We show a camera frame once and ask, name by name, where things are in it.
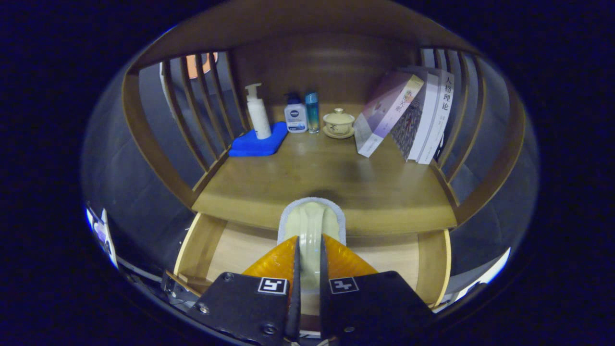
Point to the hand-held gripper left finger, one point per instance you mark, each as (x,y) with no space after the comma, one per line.
(240,307)

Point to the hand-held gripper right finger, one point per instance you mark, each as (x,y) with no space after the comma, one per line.
(375,307)

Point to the wooden drawer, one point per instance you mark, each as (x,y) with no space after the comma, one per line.
(230,250)

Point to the pale green scrub brush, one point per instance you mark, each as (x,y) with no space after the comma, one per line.
(310,221)

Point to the wooden countertop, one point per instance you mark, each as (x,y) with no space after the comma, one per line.
(336,182)

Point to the wooden cabinet with slatted shelf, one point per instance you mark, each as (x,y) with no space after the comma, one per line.
(326,67)

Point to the white appliance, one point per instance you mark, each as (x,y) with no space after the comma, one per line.
(495,269)

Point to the blue folded cloth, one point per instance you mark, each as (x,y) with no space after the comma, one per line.
(252,146)

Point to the cream saucer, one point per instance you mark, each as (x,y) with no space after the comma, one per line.
(338,136)

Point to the patterned cover book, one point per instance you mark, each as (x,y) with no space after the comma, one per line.
(411,129)

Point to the cream lidded teacup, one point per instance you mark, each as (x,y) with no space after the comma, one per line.
(338,121)

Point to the white pump bottle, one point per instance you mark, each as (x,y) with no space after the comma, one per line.
(259,117)

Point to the purple and white book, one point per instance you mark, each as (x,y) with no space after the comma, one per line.
(384,113)

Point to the white lotion bottle blue cap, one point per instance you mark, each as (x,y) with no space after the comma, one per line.
(295,120)

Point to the teal slim bottle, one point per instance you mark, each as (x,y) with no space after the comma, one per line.
(312,115)

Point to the white book black lettering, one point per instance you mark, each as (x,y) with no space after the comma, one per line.
(442,110)

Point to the wall poster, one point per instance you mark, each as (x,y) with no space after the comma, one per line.
(102,235)

